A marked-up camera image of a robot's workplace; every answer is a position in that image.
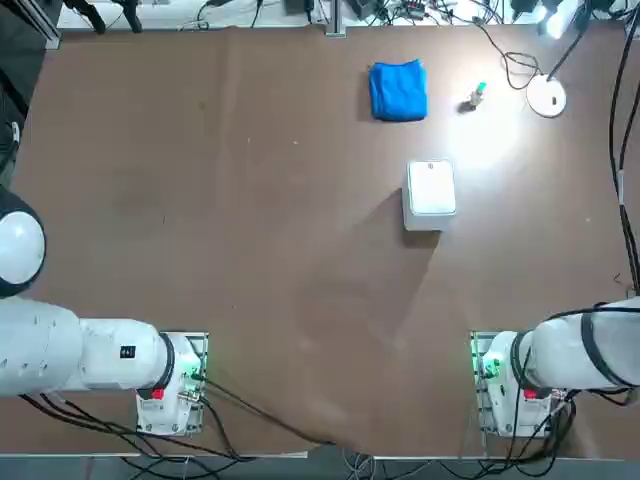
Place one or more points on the green push button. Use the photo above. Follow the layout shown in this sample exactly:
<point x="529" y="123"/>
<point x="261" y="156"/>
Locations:
<point x="474" y="97"/>

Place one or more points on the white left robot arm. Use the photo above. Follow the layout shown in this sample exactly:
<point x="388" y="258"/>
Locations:
<point x="50" y="350"/>

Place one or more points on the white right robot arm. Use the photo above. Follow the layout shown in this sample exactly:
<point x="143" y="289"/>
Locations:
<point x="565" y="360"/>

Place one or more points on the white rectangular box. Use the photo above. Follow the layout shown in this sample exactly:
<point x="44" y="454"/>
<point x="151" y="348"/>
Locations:
<point x="430" y="192"/>

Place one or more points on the blue folded cloth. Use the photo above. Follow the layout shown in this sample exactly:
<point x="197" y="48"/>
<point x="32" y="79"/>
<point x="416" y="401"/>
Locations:
<point x="397" y="90"/>

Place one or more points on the red black connector board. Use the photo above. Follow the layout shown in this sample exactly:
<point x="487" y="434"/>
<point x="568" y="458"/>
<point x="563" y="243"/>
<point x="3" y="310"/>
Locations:
<point x="410" y="7"/>

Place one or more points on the black stand leg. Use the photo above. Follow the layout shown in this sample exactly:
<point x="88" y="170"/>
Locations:
<point x="92" y="17"/>
<point x="132" y="17"/>

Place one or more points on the aluminium profile post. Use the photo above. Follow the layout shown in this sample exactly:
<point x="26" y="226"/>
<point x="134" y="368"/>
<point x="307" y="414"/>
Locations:
<point x="335" y="20"/>

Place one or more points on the aluminium frame rail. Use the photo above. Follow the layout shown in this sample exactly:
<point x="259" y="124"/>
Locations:
<point x="50" y="35"/>

